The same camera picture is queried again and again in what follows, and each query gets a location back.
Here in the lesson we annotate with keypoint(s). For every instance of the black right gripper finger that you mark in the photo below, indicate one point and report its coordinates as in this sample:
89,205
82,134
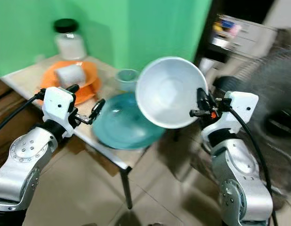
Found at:
203,99

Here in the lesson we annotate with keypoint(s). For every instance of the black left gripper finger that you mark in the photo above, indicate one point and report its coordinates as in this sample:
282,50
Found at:
98,108

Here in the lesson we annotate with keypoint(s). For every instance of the white bowl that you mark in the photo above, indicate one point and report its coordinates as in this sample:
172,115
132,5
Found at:
169,92

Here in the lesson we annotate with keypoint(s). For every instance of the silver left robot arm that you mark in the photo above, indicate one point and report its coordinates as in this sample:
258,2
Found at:
20,165

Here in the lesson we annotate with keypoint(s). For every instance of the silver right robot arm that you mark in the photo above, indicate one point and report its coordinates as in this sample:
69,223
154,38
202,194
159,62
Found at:
242,179

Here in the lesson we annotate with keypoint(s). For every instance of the orange plate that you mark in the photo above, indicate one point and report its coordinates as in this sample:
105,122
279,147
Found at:
93,75

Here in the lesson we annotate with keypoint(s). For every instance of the teal glass plate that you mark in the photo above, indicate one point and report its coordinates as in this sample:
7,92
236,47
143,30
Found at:
124,129

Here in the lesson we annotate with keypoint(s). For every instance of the pale green mug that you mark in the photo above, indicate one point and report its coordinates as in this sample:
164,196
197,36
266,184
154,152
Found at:
126,81

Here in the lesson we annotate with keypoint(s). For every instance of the white cup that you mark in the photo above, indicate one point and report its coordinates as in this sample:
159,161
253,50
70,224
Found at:
70,75

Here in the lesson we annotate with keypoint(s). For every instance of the brown wooden cabinet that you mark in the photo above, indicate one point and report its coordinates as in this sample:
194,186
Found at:
6,106

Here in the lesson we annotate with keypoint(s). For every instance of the glass jar with black lid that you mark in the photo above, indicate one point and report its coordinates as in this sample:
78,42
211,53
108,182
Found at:
70,44

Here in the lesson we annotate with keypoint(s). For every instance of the grey woven chair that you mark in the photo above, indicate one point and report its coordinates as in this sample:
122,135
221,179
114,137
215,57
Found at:
277,84

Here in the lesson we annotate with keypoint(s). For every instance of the grey drawer cabinet with stickers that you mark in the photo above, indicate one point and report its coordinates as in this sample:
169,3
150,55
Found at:
249,37

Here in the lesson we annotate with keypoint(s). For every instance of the beige table with metal legs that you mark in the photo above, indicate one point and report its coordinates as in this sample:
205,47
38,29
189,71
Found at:
127,188

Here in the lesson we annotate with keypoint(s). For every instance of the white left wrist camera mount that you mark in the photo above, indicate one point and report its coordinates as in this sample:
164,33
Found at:
58,104

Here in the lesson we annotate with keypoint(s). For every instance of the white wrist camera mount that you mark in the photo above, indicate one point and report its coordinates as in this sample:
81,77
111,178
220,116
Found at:
58,104
239,106

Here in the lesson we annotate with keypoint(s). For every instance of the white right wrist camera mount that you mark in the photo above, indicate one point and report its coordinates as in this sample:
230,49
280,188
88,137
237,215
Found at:
239,106

